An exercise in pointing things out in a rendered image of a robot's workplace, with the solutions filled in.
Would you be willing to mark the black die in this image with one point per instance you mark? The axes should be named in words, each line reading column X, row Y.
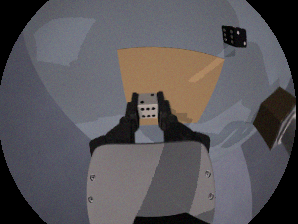
column 234, row 36

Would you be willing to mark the white die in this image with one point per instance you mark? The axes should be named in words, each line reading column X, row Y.
column 147, row 105

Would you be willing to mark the tan flat mat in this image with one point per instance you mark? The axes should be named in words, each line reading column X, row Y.
column 187, row 78

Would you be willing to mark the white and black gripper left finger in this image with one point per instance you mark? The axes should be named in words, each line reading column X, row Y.
column 124, row 132

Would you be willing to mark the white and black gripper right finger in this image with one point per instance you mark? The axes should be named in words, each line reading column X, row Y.
column 173, row 129

